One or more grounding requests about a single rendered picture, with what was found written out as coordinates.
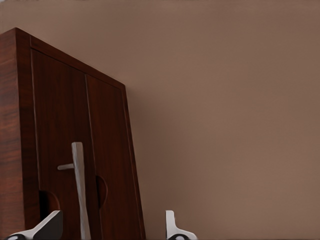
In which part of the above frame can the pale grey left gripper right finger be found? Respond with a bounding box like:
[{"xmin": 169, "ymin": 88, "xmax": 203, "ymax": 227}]
[{"xmin": 165, "ymin": 210, "xmax": 198, "ymax": 240}]

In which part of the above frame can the silver cabinet door handle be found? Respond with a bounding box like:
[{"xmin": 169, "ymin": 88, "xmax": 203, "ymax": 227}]
[{"xmin": 57, "ymin": 141, "xmax": 91, "ymax": 240}]

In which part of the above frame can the dark brown wooden cabinet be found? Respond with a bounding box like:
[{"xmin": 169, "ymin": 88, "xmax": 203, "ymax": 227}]
[{"xmin": 0, "ymin": 27, "xmax": 147, "ymax": 240}]

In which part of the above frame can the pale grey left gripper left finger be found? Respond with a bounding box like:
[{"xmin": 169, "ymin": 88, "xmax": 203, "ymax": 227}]
[{"xmin": 5, "ymin": 210, "xmax": 64, "ymax": 240}]

